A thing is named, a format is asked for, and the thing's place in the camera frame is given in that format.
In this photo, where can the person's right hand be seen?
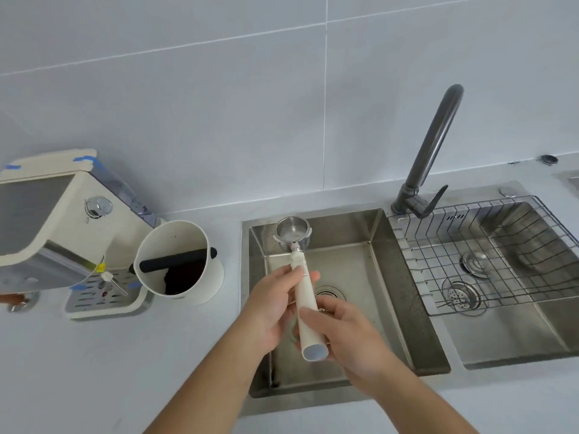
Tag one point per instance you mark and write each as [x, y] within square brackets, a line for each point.
[357, 343]

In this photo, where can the person's left hand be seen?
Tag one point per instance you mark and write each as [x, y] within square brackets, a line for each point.
[264, 307]

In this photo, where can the person's left fingers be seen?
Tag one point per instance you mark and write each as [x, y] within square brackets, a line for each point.
[284, 275]

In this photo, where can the person's right thumb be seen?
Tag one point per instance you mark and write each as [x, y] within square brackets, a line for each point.
[315, 319]

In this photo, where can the person's right forearm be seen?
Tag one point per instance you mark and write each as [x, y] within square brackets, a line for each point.
[420, 406]

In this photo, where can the person's left forearm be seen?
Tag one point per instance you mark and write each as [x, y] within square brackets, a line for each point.
[203, 388]

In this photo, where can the used coffee grounds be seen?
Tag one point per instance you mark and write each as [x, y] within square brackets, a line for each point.
[183, 280]

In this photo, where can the white knock box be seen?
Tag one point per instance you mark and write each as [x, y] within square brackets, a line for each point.
[190, 234]

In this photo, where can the black knock bar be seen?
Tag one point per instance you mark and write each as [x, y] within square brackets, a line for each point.
[174, 260]

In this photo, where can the steel sink strainer basket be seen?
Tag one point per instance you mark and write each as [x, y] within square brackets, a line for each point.
[465, 297]

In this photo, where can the steel steam wand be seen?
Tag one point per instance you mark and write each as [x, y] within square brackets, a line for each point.
[115, 286]

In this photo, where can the steel sink plug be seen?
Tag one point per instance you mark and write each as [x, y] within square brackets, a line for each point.
[476, 264]

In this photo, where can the cream steel drip tray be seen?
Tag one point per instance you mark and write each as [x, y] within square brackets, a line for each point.
[108, 300]

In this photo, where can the clear water tank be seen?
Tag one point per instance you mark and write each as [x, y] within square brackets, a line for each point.
[124, 194]

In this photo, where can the stainless steel double sink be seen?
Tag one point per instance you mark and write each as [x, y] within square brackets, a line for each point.
[497, 338]

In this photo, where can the dark grey faucet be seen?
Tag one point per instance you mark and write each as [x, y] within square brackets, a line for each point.
[429, 144]

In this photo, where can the chrome steam knob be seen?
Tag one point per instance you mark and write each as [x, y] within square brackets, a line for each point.
[98, 206]

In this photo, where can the blue tape strip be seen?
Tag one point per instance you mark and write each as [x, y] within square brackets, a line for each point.
[86, 158]
[13, 167]

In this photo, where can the round steel sink cap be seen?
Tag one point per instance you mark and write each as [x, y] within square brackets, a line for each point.
[508, 191]

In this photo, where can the cream espresso machine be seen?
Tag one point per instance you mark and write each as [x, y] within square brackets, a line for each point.
[40, 221]

